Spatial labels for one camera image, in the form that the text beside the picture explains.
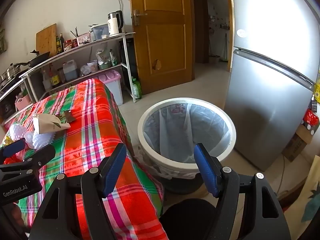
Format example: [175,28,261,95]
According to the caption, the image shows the dark brown wrapper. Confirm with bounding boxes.
[55,110,77,123]

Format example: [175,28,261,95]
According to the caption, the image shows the wooden door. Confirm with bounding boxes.
[129,0,195,95]

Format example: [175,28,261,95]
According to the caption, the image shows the clear plastic storage container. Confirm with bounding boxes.
[89,24,110,42]

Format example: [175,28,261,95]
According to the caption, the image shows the clear plastic bin liner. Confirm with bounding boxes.
[135,102,230,180]

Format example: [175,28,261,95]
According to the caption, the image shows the pink lidded storage box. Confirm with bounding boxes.
[94,70,124,106]

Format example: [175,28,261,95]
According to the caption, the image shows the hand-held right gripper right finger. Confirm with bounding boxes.
[194,143,292,240]

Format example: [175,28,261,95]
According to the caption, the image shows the long white shelf rack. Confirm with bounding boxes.
[25,32,137,103]

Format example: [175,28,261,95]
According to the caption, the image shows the metal door handle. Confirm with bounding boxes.
[131,9,148,26]

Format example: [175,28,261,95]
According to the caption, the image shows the clear glass bottle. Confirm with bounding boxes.
[42,70,52,92]

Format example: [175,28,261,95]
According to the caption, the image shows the cream patterned cloth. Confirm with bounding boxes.
[284,164,320,240]

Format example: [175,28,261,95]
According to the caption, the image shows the black frying pan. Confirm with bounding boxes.
[17,50,50,68]

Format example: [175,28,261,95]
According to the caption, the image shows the wooden doorway frame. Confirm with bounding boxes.
[199,0,234,72]

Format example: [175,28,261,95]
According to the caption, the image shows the clear plastic wrapper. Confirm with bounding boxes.
[24,131,34,147]

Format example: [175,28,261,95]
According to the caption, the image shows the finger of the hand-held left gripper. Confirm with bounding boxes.
[0,139,27,164]
[0,144,56,175]

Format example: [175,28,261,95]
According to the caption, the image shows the olive hanging bag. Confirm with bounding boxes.
[0,29,7,54]

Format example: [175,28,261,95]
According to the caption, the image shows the stainless steamer pot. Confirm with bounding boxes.
[0,64,24,80]

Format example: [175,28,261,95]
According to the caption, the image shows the cardboard box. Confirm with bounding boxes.
[282,124,316,162]

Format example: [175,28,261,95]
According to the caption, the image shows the wooden cutting board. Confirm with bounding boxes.
[36,23,57,57]

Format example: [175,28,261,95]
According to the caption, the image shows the small white shelf rack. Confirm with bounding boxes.
[0,75,34,128]

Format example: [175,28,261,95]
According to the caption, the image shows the silver refrigerator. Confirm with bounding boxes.
[224,0,320,172]

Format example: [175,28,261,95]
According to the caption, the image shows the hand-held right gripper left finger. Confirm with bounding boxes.
[30,142,128,240]

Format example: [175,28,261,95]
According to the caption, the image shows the dark rice cooker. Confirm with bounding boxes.
[0,100,18,119]

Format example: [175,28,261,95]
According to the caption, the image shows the black cooktop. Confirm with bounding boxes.
[0,76,24,90]

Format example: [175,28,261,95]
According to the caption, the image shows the white jerrycan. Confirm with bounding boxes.
[62,60,78,81]

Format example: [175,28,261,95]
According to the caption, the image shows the white plastic bin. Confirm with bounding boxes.
[137,97,237,194]

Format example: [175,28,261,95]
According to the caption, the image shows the red green plaid tablecloth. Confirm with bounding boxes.
[0,79,168,240]

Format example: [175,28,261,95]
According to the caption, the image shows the thin grey cable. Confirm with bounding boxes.
[277,154,286,194]

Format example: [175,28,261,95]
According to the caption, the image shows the white foam fruit net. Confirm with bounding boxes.
[9,124,27,141]
[32,132,55,151]

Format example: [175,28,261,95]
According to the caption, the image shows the brown paper bag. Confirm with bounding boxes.
[33,114,71,135]

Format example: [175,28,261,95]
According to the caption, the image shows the pink utensil holder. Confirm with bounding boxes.
[76,32,92,46]

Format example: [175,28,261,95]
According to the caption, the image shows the yellow label sauce bottle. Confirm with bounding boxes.
[50,66,60,88]

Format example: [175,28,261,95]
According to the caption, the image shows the green plastic bottle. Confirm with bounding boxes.
[131,78,142,100]

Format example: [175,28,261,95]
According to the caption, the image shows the white printed food bag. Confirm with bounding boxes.
[96,48,118,67]

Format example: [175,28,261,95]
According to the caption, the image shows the red packet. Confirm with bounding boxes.
[302,109,320,130]

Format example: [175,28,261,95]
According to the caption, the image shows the white electric kettle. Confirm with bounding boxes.
[107,10,125,37]

